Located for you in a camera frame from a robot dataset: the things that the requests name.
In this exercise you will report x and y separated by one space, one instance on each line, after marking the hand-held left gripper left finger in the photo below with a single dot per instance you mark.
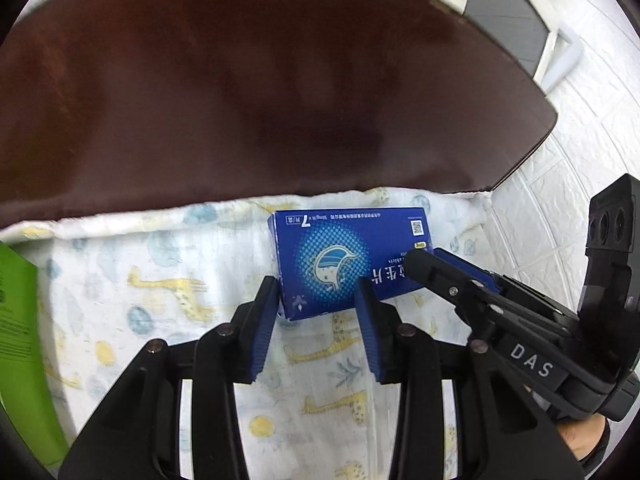
262 330

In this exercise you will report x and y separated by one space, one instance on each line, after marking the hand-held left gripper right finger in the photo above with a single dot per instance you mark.
375 335

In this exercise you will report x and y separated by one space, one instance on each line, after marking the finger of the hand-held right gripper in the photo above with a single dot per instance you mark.
430 270
475 272

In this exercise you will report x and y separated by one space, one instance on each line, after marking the blue medicine box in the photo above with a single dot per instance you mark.
320 260

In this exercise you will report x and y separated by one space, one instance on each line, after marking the green cardboard box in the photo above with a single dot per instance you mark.
20 335

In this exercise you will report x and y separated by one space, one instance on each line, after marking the white giraffe print blanket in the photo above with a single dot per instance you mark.
150 310

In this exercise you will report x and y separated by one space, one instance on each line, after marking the dark brown wooden board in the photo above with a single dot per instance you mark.
250 85

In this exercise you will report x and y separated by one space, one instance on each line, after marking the white framed grey panel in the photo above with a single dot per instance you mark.
510 15

